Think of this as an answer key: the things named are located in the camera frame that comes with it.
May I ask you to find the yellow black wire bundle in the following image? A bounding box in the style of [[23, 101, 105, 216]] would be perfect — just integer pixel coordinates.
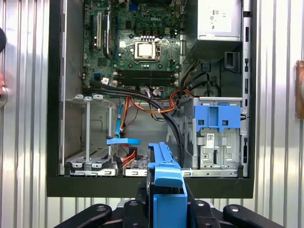
[[180, 60, 199, 92]]

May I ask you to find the green motherboard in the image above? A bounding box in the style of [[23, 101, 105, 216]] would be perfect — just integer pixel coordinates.
[[82, 0, 183, 95]]

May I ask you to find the CPU socket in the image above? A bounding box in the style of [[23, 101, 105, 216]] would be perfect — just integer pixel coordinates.
[[132, 35, 162, 64]]

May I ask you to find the grey power supply unit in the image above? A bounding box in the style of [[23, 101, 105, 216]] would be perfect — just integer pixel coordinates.
[[190, 0, 244, 62]]

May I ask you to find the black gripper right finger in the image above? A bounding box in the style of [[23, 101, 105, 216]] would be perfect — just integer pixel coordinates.
[[186, 182, 285, 228]]

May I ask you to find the hard disk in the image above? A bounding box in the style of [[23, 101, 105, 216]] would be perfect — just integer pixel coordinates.
[[147, 142, 188, 228]]

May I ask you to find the round black knob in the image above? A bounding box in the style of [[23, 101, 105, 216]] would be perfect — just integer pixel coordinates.
[[0, 27, 7, 52]]

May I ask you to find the thick black cable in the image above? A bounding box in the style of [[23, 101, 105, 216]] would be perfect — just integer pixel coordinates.
[[90, 80, 186, 167]]

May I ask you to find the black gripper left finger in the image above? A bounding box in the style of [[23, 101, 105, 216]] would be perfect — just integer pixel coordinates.
[[53, 182, 151, 228]]

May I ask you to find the blue data wire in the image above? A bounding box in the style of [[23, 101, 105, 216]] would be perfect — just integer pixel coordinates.
[[106, 99, 141, 146]]

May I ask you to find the round silver black tool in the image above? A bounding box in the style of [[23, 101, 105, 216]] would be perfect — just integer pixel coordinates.
[[0, 86, 8, 109]]

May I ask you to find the orange wire bundle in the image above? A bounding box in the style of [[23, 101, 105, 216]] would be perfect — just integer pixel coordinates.
[[120, 97, 133, 133], [125, 89, 192, 114]]

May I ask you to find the silver CPU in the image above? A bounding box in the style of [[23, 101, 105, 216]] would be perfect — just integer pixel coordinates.
[[139, 44, 154, 57]]

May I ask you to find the black PC case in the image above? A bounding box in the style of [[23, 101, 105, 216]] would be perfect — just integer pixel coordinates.
[[47, 0, 258, 199]]

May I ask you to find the orange black power wire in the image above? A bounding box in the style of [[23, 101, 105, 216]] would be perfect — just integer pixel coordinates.
[[116, 146, 138, 170]]

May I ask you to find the blue plastic drive latch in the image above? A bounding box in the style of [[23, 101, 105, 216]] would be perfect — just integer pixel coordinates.
[[193, 104, 242, 132]]

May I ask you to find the person's hand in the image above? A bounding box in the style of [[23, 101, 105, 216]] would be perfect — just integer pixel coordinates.
[[0, 71, 6, 95]]

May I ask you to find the grey metal drive cage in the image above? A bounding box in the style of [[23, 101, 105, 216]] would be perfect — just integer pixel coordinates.
[[178, 96, 249, 178]]

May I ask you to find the black RAM slot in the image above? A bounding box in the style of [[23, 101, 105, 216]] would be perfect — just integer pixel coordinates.
[[114, 77, 179, 87], [114, 69, 179, 78]]

